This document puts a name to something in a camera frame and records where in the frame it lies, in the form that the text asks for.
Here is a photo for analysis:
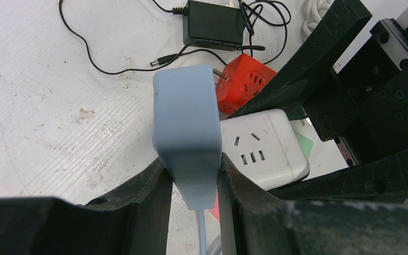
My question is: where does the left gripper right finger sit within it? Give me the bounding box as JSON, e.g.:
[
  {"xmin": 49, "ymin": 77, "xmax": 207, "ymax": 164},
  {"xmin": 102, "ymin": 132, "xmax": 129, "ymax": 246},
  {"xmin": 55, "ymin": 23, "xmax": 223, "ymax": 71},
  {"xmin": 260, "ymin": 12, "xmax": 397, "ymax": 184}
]
[{"xmin": 218, "ymin": 155, "xmax": 408, "ymax": 254}]

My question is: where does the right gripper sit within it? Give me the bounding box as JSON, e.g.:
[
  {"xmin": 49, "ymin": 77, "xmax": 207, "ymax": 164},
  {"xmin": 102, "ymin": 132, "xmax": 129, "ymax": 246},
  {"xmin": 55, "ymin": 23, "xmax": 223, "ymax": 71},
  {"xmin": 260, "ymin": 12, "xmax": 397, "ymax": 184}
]
[{"xmin": 229, "ymin": 0, "xmax": 408, "ymax": 201}]

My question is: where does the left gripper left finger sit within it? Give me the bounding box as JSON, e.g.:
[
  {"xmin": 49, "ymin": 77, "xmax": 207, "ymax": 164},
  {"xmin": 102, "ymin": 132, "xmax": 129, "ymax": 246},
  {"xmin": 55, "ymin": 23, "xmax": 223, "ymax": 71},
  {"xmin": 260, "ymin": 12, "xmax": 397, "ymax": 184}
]
[{"xmin": 0, "ymin": 159, "xmax": 173, "ymax": 254}]

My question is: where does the light green charger plug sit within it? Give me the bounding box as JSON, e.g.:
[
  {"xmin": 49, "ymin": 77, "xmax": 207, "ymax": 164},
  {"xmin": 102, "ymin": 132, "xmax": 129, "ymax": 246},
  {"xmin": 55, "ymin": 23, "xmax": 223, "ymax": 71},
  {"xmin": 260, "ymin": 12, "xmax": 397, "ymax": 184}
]
[{"xmin": 294, "ymin": 132, "xmax": 314, "ymax": 160}]

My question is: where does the white wall adapter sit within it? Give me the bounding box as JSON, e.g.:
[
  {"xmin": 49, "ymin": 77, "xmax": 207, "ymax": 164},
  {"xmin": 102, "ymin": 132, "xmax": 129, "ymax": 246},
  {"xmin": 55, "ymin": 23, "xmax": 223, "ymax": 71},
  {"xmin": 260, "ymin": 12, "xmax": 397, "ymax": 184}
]
[{"xmin": 220, "ymin": 109, "xmax": 310, "ymax": 191}]

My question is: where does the light blue power strip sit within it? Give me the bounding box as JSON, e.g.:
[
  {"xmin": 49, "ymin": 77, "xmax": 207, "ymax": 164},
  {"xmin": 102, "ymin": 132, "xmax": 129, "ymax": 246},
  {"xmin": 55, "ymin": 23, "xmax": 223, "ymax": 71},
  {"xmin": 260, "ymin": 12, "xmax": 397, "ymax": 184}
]
[{"xmin": 152, "ymin": 64, "xmax": 222, "ymax": 210}]

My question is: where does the red pink plug adapter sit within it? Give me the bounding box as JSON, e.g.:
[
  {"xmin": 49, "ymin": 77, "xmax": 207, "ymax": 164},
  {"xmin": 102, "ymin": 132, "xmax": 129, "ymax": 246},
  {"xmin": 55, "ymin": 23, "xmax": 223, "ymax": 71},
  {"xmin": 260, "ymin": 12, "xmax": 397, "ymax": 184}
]
[{"xmin": 215, "ymin": 53, "xmax": 277, "ymax": 115}]

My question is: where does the white cord of purple strip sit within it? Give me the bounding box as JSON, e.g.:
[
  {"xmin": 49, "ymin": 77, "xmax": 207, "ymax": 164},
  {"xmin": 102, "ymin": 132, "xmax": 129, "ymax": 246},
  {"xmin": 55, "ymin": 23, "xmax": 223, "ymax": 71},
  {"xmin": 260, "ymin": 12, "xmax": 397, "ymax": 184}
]
[{"xmin": 302, "ymin": 0, "xmax": 335, "ymax": 38}]

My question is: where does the black power adapter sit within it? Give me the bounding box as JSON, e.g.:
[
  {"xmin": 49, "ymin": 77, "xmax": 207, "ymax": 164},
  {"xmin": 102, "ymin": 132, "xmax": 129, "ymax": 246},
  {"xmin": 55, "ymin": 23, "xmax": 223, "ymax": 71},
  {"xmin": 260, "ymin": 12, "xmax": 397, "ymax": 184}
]
[{"xmin": 182, "ymin": 1, "xmax": 244, "ymax": 51}]

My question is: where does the thin black cable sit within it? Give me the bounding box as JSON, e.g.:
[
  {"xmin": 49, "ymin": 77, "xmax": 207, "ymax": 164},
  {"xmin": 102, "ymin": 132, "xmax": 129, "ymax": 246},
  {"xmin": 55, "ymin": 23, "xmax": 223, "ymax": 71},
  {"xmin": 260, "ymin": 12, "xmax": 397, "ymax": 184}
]
[{"xmin": 58, "ymin": 0, "xmax": 293, "ymax": 76}]

